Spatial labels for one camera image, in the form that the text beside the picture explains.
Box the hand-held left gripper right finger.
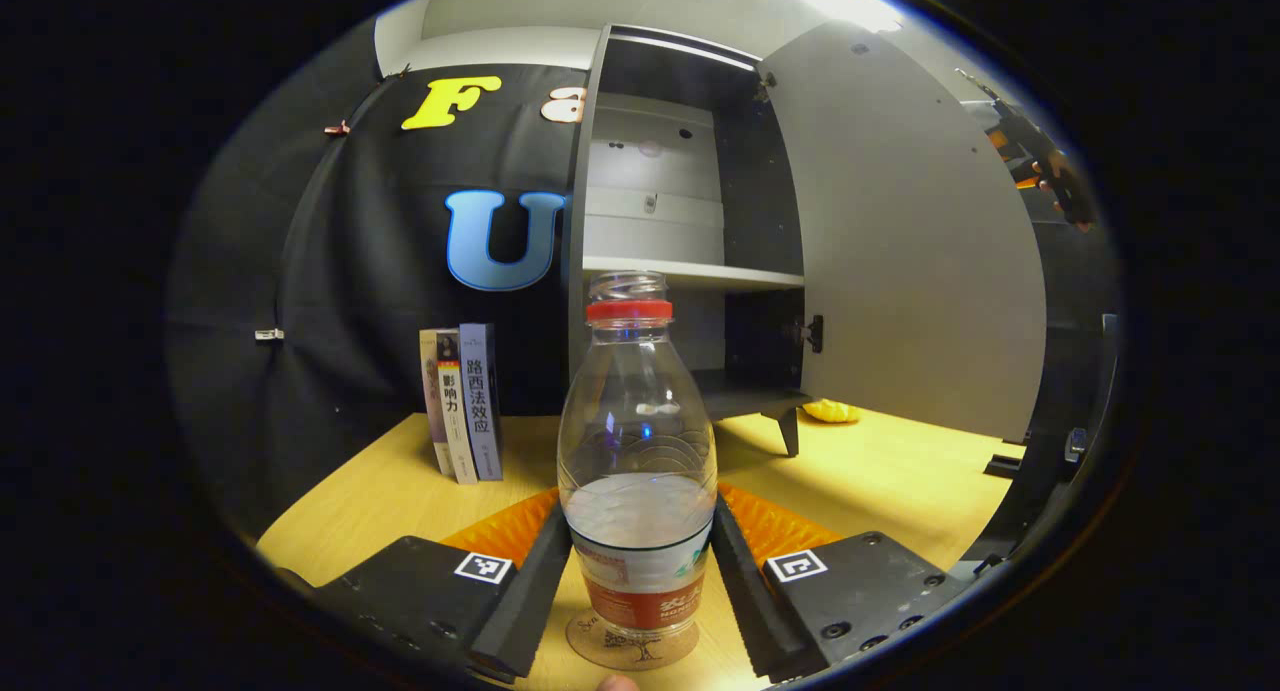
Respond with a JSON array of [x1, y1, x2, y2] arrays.
[[708, 483, 976, 684]]

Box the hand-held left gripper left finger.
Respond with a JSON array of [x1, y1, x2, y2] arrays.
[[275, 488, 573, 684]]

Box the round brown coaster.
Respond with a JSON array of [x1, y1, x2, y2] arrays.
[[565, 611, 701, 671]]

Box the beige cabinet door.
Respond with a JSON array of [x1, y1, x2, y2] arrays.
[[757, 19, 1048, 442]]

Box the clear plastic bottle red label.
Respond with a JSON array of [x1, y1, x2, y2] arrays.
[[557, 271, 719, 640]]

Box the dark grey cabinet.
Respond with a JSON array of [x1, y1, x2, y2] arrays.
[[562, 23, 831, 459]]

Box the blue grey book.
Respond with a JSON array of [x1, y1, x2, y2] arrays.
[[458, 323, 505, 483]]

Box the beige book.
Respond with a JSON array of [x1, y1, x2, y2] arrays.
[[419, 328, 461, 476]]

